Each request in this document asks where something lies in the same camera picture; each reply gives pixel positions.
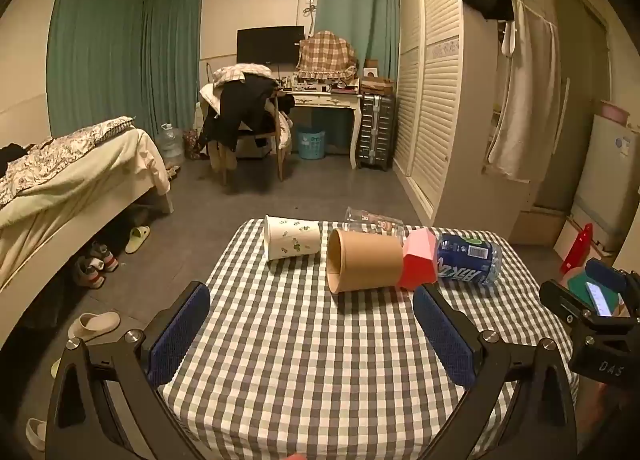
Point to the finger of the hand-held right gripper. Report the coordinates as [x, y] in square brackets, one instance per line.
[562, 297]
[602, 267]

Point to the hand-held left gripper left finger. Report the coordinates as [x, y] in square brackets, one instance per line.
[180, 335]

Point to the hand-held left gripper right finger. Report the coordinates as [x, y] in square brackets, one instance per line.
[442, 335]

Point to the pink cup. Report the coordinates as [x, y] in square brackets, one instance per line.
[417, 260]

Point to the brown paper cup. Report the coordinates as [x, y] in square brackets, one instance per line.
[367, 262]

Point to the clear glass cup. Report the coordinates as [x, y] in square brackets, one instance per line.
[375, 225]

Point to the white floral paper cup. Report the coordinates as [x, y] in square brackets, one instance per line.
[292, 242]

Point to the green box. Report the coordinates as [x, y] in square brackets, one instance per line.
[581, 289]

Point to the smartphone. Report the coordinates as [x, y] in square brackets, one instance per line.
[598, 297]

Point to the red plastic object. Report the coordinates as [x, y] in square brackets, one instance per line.
[577, 247]

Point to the blue label plastic bottle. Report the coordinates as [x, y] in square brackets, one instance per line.
[467, 260]

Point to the white slipper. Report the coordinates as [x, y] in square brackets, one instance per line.
[95, 325]
[55, 369]
[36, 432]

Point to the white fridge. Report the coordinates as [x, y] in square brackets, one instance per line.
[607, 180]

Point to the yellow-green slipper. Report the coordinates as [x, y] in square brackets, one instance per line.
[137, 239]

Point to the grey sneaker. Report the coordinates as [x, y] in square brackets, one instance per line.
[106, 257]
[90, 276]

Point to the grey checkered tablecloth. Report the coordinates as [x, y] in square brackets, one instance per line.
[300, 365]

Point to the pink basin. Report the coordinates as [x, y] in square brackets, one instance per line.
[615, 111]

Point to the bed with cream sheet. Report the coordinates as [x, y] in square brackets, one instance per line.
[75, 200]

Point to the door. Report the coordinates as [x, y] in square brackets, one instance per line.
[580, 90]

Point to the white hanging towel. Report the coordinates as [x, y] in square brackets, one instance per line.
[525, 100]

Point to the clear water jug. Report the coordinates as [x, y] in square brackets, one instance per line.
[170, 145]

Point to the floral bag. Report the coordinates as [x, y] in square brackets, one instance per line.
[191, 144]

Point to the wooden chair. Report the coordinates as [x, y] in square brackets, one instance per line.
[277, 150]

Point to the silver suitcase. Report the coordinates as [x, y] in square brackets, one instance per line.
[376, 133]

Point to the floral quilt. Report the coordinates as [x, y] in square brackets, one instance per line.
[45, 160]

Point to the blue plastic basket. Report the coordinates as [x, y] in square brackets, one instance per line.
[311, 143]

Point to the black clothing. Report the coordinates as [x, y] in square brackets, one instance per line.
[242, 110]

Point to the white louvered wardrobe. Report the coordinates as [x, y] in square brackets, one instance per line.
[440, 90]

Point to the cardboard box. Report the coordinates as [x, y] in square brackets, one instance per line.
[377, 86]

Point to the white desk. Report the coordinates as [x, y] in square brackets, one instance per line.
[325, 100]

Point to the plaid cloth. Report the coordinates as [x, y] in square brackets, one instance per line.
[240, 73]

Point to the green curtain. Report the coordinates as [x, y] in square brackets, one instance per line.
[175, 50]
[365, 0]
[95, 55]

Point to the plaid cloth cover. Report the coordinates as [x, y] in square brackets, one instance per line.
[327, 55]

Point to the black monitor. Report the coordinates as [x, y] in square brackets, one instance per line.
[270, 44]

